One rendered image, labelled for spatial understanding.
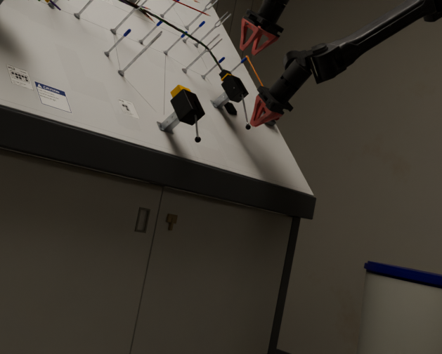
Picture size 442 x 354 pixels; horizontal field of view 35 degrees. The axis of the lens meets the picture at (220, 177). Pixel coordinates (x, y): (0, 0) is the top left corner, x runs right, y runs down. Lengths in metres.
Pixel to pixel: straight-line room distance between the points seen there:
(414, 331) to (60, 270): 1.60
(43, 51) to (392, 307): 1.73
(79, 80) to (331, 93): 2.64
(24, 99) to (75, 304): 0.43
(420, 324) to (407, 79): 1.47
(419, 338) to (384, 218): 1.05
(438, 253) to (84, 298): 2.26
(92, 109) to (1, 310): 0.43
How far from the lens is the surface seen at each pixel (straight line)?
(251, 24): 1.85
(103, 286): 1.52
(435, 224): 3.48
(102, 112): 1.47
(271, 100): 1.76
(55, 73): 1.45
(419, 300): 2.70
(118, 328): 1.58
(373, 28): 1.85
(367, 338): 2.84
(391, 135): 3.70
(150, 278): 1.61
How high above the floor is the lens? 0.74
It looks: 4 degrees up
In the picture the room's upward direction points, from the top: 11 degrees clockwise
